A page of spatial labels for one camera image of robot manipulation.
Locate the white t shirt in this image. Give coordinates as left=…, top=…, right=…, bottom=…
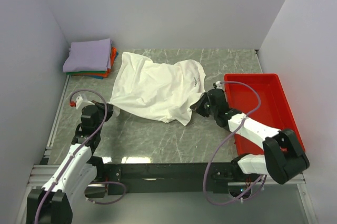
left=110, top=52, right=206, bottom=125

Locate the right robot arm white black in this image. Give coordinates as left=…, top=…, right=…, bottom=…
left=190, top=89, right=310, bottom=184

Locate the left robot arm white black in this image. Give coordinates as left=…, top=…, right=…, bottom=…
left=26, top=101, right=113, bottom=223

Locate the folded green t shirt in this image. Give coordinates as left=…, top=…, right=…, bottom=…
left=66, top=69, right=111, bottom=77

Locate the red plastic bin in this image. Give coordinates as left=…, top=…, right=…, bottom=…
left=224, top=74, right=304, bottom=147

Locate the folded lilac t shirt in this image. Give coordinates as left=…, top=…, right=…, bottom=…
left=63, top=38, right=112, bottom=73

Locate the folded orange t shirt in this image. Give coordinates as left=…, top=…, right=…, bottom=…
left=71, top=46, right=118, bottom=80

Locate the black base bar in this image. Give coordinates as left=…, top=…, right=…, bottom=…
left=94, top=162, right=259, bottom=193

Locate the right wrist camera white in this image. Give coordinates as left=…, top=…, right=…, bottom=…
left=213, top=81, right=224, bottom=91

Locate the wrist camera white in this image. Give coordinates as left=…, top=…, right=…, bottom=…
left=70, top=94, right=94, bottom=110
left=213, top=81, right=224, bottom=91

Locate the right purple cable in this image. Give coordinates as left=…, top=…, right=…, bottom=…
left=202, top=81, right=266, bottom=206

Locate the purple cable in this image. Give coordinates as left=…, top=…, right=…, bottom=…
left=202, top=81, right=266, bottom=206
left=34, top=89, right=126, bottom=224

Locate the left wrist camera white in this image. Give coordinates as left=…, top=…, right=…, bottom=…
left=70, top=94, right=94, bottom=110

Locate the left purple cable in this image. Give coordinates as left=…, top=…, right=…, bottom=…
left=34, top=89, right=126, bottom=224

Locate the aluminium frame rail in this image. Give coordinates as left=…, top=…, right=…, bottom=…
left=27, top=165, right=306, bottom=187

